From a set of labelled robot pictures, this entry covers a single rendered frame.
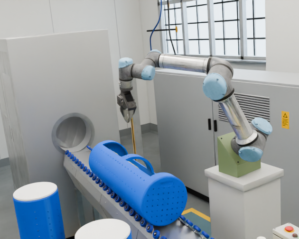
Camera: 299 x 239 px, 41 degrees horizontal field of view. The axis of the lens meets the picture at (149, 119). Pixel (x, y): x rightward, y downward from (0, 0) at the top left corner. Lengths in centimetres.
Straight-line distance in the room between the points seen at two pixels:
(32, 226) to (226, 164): 126
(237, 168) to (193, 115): 217
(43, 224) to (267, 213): 137
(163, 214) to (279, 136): 165
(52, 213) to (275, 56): 308
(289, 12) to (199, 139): 164
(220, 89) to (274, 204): 87
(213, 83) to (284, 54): 282
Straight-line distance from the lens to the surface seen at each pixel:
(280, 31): 466
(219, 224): 250
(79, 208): 378
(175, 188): 219
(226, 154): 230
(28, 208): 264
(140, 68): 205
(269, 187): 239
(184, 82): 440
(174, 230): 225
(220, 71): 193
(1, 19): 651
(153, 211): 217
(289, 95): 341
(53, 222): 271
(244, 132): 205
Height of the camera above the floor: 203
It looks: 14 degrees down
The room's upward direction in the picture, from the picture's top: 5 degrees counter-clockwise
